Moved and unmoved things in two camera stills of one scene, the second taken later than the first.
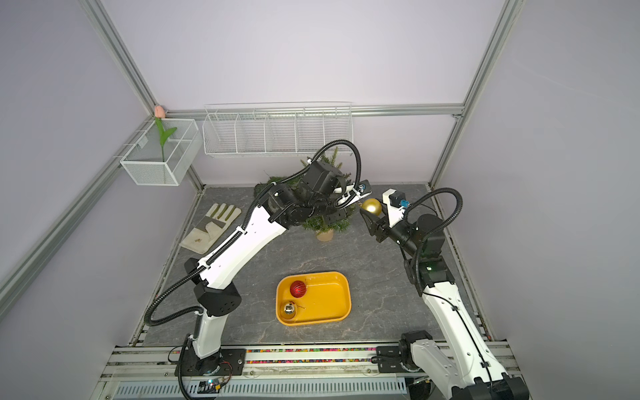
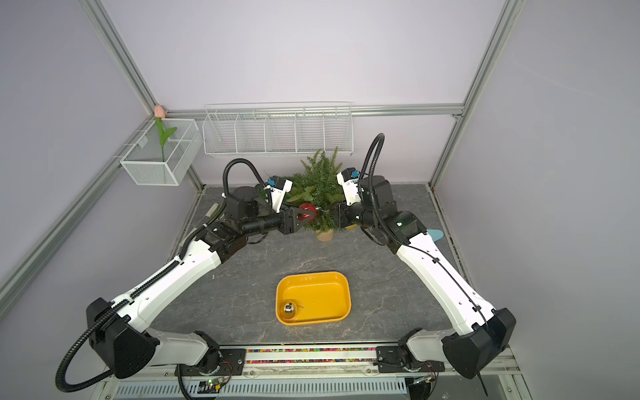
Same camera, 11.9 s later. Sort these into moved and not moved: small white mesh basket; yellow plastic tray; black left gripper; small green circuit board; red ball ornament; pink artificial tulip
Moved: red ball ornament; black left gripper
Not moved: small green circuit board; pink artificial tulip; yellow plastic tray; small white mesh basket
